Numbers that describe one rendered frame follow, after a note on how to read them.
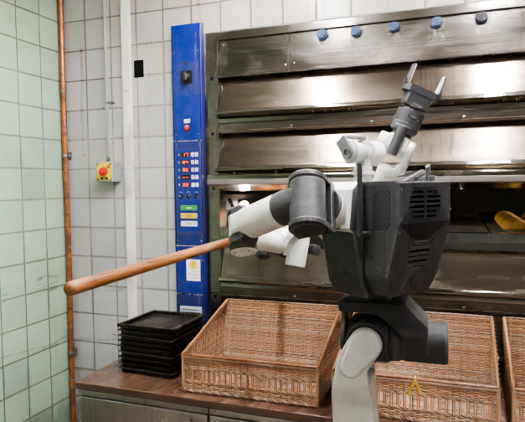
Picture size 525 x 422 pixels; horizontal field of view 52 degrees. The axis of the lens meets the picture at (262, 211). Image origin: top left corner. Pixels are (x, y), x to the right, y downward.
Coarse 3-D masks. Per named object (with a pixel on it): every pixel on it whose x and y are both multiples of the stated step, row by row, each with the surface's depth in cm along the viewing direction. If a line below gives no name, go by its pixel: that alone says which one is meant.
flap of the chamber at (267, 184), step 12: (216, 180) 241; (228, 180) 239; (240, 180) 237; (252, 180) 235; (264, 180) 234; (276, 180) 232; (288, 180) 230; (336, 180) 223; (348, 180) 221; (396, 180) 214; (444, 180) 208; (456, 180) 206; (468, 180) 205; (480, 180) 204; (492, 180) 202; (504, 180) 201; (516, 180) 199
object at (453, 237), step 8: (224, 232) 257; (448, 232) 224; (456, 232) 224; (464, 232) 224; (472, 232) 223; (480, 232) 223; (488, 232) 222; (448, 240) 223; (456, 240) 222; (464, 240) 221; (472, 240) 220; (480, 240) 219; (488, 240) 218; (496, 240) 217; (504, 240) 216; (512, 240) 214; (520, 240) 214
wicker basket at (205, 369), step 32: (224, 320) 250; (256, 320) 248; (288, 320) 243; (320, 320) 238; (192, 352) 219; (224, 352) 250; (256, 352) 245; (288, 352) 240; (320, 352) 236; (192, 384) 211; (224, 384) 206; (256, 384) 216; (288, 384) 198; (320, 384) 198
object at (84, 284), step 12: (228, 240) 186; (180, 252) 155; (192, 252) 160; (204, 252) 168; (132, 264) 133; (144, 264) 136; (156, 264) 141; (168, 264) 147; (96, 276) 118; (108, 276) 122; (120, 276) 126; (72, 288) 111; (84, 288) 113
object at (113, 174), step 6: (96, 162) 272; (102, 162) 271; (108, 162) 269; (114, 162) 270; (120, 162) 275; (96, 168) 272; (108, 168) 270; (114, 168) 270; (120, 168) 275; (96, 174) 273; (108, 174) 270; (114, 174) 270; (120, 174) 275; (96, 180) 273; (102, 180) 271; (108, 180) 270; (114, 180) 270; (120, 180) 275
